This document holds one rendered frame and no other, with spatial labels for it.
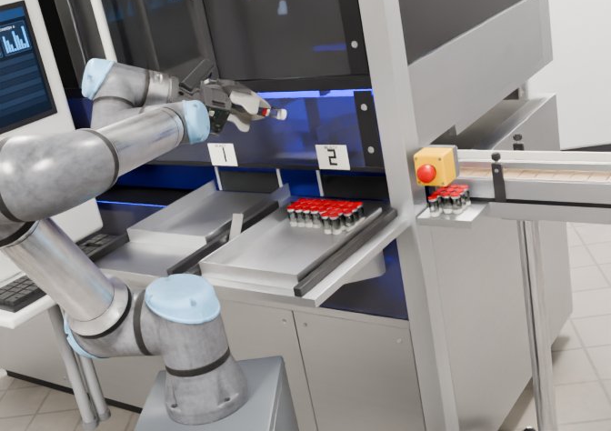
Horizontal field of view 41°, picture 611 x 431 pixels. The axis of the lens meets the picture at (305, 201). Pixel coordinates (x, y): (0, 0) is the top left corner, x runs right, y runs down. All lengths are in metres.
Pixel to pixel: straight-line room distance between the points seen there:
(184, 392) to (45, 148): 0.53
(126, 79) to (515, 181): 0.86
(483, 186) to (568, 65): 2.74
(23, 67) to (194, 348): 1.13
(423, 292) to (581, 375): 1.02
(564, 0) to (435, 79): 2.62
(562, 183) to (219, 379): 0.84
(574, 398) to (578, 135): 2.22
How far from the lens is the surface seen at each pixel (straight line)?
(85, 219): 2.43
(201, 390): 1.43
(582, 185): 1.80
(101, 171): 1.13
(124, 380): 2.90
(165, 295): 1.39
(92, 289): 1.36
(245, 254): 1.83
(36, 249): 1.25
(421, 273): 1.92
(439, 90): 1.95
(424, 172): 1.76
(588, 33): 4.56
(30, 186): 1.09
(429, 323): 1.98
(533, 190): 1.84
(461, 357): 2.17
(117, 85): 1.53
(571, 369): 2.88
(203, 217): 2.11
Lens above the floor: 1.58
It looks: 20 degrees down
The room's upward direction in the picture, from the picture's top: 11 degrees counter-clockwise
